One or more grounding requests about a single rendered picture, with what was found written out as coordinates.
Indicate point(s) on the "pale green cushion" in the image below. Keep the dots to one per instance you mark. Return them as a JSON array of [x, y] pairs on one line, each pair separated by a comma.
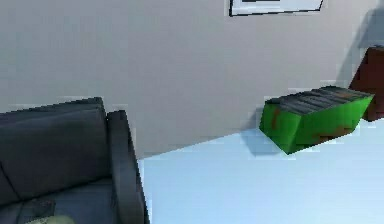
[[55, 220]]

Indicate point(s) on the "dark grey patterned cushion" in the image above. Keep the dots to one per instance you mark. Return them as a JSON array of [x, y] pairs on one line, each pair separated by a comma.
[[36, 208]]

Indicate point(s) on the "green bin with grey lid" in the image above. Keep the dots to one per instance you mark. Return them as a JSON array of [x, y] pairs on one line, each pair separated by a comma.
[[313, 125]]

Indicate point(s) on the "dark grey sofa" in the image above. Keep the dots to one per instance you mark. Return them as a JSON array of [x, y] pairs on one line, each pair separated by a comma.
[[56, 150]]

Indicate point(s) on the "dark red wooden cabinet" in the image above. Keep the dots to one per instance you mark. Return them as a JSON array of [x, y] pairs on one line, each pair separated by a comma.
[[370, 80]]

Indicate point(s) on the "black framed wall picture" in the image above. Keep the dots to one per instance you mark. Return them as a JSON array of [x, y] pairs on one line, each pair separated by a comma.
[[276, 6]]

